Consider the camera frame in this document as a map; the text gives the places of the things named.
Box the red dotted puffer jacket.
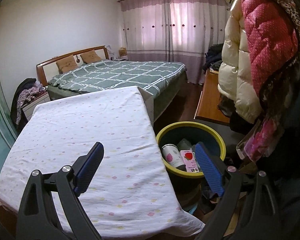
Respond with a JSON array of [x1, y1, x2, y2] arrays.
[[242, 0, 298, 94]]

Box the wooden desk cabinet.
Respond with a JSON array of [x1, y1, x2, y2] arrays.
[[194, 70, 230, 126]]

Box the pink strawberry milk carton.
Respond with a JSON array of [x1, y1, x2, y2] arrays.
[[180, 150, 201, 173]]

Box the cream puffer jacket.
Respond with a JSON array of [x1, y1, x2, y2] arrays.
[[218, 0, 261, 124]]

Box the white nightstand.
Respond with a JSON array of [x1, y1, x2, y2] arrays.
[[21, 92, 50, 121]]

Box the pink white curtains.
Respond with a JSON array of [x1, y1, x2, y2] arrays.
[[120, 0, 229, 83]]

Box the green checked bed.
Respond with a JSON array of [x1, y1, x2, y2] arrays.
[[47, 60, 187, 120]]

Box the wooden headboard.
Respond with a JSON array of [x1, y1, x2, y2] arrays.
[[36, 46, 109, 86]]

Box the yellow rimmed trash bin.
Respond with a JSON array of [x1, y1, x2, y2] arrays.
[[157, 121, 226, 213]]

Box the dark clothes pile on desk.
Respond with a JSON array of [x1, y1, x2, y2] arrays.
[[202, 43, 223, 72]]

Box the clear green label jar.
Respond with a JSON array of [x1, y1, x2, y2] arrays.
[[177, 139, 192, 151]]

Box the pink floral bag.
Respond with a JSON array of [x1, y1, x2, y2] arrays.
[[236, 116, 283, 162]]

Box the white dotted table cloth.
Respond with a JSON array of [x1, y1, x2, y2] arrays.
[[0, 86, 204, 239]]

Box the brown pillow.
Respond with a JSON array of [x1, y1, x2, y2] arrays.
[[56, 55, 78, 74], [80, 50, 102, 64]]

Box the white pudding cup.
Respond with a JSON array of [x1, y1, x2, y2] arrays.
[[161, 144, 186, 171]]

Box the brown left pillow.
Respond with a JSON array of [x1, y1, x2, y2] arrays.
[[56, 55, 78, 74]]

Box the far bedside box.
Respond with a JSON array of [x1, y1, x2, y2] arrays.
[[119, 47, 127, 57]]

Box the brown right pillow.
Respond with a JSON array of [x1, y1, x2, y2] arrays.
[[80, 50, 102, 64]]

